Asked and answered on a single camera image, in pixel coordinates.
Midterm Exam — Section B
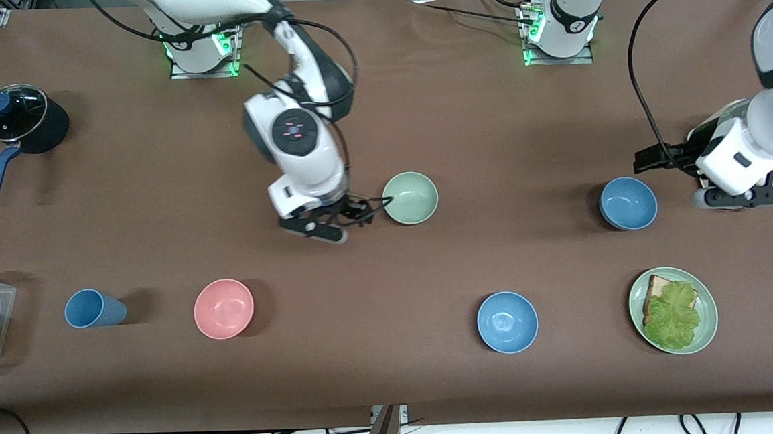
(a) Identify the glass lid blue knob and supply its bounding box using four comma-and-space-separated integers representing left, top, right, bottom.
0, 82, 51, 143

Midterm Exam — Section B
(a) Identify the thin black cable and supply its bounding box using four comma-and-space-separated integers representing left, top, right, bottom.
407, 0, 537, 31

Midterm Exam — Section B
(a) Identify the brown table cover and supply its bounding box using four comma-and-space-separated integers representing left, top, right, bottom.
0, 0, 773, 434

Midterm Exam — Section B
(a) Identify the black pot blue handle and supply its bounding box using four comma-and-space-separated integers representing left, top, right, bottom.
0, 86, 75, 203

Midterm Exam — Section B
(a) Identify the white toast slice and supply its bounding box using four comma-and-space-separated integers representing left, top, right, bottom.
640, 272, 701, 326

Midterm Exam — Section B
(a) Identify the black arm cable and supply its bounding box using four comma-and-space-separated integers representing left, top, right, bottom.
624, 0, 773, 162
84, 0, 395, 243

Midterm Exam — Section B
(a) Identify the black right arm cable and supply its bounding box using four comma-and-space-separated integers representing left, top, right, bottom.
84, 0, 395, 243

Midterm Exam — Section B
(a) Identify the pale green plate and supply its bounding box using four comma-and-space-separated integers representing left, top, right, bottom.
627, 264, 721, 358

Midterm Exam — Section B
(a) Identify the blue cup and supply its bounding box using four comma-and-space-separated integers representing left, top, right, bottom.
63, 287, 129, 330

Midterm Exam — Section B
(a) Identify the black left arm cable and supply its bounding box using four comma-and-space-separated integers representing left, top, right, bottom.
624, 0, 773, 162

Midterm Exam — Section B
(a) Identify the pale green bowl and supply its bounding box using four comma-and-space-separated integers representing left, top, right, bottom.
381, 170, 441, 227

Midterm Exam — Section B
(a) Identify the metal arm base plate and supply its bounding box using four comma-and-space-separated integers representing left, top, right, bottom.
167, 31, 244, 81
520, 0, 596, 68

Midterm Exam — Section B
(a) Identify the pink bowl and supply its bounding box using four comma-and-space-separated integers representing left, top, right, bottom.
192, 277, 257, 342

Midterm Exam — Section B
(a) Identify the small metal bracket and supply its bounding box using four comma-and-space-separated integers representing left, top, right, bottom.
370, 404, 410, 425

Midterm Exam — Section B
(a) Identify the blue bowl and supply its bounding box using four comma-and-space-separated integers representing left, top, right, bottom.
475, 290, 541, 356
598, 175, 660, 232

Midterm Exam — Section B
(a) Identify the green lettuce leaf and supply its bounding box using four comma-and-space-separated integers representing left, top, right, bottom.
640, 280, 704, 353

